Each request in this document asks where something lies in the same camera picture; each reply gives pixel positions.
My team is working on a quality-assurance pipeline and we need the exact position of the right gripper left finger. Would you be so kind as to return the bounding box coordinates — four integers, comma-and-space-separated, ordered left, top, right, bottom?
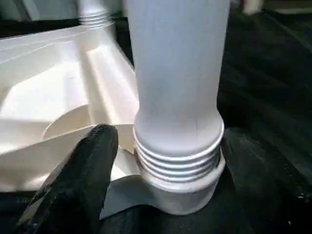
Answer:
15, 123, 120, 234

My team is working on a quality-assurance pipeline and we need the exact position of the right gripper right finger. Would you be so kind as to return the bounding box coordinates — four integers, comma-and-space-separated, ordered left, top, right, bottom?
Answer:
222, 128, 312, 234

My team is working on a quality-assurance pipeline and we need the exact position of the white plastic table top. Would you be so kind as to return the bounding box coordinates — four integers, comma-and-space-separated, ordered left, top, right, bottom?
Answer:
0, 22, 227, 216

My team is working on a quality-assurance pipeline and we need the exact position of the white plastic table leg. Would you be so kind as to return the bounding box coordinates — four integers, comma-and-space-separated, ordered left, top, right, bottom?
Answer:
124, 0, 231, 184
77, 0, 114, 29

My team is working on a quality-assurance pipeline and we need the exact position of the black mat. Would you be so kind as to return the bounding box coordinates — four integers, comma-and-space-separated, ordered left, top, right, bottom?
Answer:
0, 10, 312, 234

